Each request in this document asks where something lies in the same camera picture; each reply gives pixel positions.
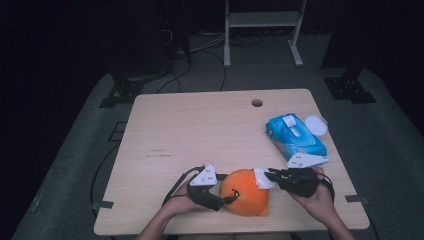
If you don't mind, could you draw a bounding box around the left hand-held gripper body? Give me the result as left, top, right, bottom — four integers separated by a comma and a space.
186, 163, 225, 212

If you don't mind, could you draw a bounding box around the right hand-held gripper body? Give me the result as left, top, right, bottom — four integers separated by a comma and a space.
278, 153, 330, 198

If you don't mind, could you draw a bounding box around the white wet wipe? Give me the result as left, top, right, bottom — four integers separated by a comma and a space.
281, 114, 303, 138
253, 167, 276, 191

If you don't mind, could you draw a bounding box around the orange round fruit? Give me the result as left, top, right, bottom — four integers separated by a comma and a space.
218, 168, 270, 217

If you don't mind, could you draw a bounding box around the blue wet wipes pack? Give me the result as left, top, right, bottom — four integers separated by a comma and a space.
265, 113, 329, 163

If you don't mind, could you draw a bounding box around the person's right hand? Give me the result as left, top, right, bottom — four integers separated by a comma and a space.
289, 167, 336, 221

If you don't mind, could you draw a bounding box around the person's left hand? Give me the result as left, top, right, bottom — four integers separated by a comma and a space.
162, 181, 208, 218

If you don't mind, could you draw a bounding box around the black tape strip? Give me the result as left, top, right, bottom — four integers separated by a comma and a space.
91, 200, 115, 211
344, 194, 370, 205

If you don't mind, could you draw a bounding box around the white round lid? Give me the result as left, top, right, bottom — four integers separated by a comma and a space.
304, 114, 329, 137

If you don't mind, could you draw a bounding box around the black stand base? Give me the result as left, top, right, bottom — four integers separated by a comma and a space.
323, 66, 378, 104
99, 66, 168, 109

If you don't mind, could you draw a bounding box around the white metal stand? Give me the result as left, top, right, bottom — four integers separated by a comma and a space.
223, 0, 308, 69

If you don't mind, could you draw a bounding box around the left hand-held gripper cable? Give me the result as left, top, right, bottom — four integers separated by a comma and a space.
162, 165, 205, 206

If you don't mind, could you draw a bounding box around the hand-held gripper cable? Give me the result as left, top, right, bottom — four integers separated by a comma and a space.
162, 165, 205, 206
319, 171, 336, 203

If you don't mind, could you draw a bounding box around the right hand-held gripper cable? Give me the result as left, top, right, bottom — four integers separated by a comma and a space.
319, 171, 336, 203

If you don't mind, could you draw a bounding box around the black floor cable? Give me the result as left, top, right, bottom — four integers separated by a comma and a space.
156, 56, 193, 94
196, 49, 228, 92
89, 143, 121, 214

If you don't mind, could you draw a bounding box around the white floor cable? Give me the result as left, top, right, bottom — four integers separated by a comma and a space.
191, 31, 234, 54

